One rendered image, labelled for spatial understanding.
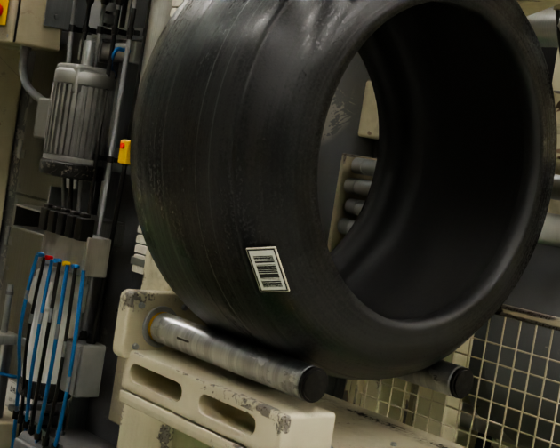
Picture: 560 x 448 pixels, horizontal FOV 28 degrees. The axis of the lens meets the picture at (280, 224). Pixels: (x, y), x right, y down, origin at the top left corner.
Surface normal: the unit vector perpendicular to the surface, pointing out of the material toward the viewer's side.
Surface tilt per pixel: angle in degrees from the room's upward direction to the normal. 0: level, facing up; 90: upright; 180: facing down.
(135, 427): 90
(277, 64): 78
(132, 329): 90
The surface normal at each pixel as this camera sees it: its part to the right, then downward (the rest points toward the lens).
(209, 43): -0.66, -0.42
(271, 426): -0.76, -0.08
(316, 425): 0.64, 0.14
